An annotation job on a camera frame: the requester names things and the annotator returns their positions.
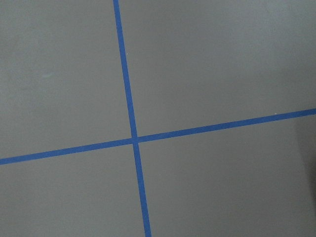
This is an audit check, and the blue horizontal floor tape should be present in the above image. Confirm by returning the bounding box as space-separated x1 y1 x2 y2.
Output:
0 109 316 165

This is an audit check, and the blue vertical floor tape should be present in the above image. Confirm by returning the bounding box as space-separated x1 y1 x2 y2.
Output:
113 0 152 237

